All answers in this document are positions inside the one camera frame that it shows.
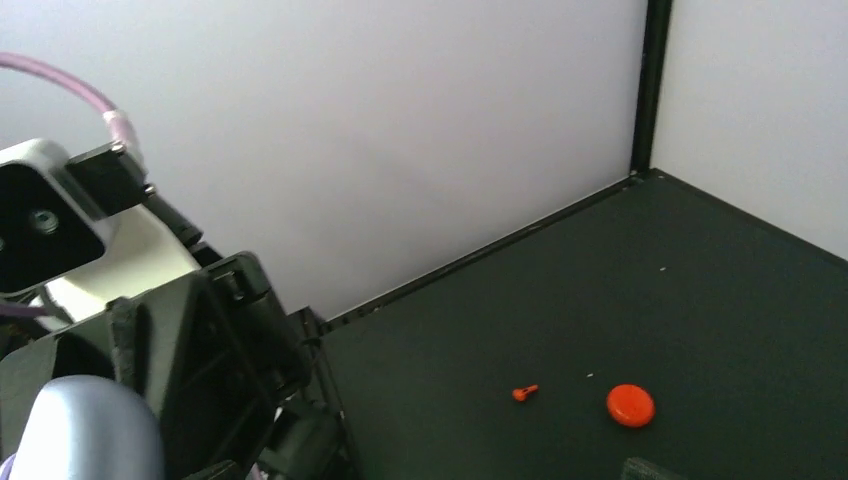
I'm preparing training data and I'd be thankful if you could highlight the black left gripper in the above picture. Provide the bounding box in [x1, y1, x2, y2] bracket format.
[1, 253, 352, 479]

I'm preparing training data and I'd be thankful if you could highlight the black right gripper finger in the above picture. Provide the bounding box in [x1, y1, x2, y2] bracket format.
[620, 457, 685, 480]

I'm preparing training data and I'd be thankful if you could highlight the orange round bottle cap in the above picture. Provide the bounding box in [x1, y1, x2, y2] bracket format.
[606, 384, 656, 428]

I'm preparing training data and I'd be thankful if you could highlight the lavender earbud charging case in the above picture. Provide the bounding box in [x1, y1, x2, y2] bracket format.
[1, 375, 166, 480]

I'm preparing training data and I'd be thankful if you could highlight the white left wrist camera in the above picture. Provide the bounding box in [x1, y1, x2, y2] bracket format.
[1, 139, 199, 321]

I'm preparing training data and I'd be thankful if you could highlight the black left rear frame post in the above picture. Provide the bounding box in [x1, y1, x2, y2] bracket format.
[629, 0, 673, 176]

